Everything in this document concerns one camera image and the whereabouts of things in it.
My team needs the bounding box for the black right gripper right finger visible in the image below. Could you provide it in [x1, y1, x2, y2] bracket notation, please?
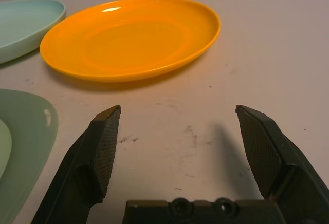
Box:
[235, 104, 329, 224]

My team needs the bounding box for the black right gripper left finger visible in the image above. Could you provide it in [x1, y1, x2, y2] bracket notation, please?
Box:
[30, 105, 122, 224]

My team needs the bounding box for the green silicone mat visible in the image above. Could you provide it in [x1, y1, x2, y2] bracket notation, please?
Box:
[0, 88, 59, 224]

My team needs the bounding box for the yellow round plate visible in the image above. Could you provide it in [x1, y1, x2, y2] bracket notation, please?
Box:
[40, 0, 221, 83]

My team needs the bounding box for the mint green round plate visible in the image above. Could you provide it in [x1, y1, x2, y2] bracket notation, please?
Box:
[0, 0, 66, 64]

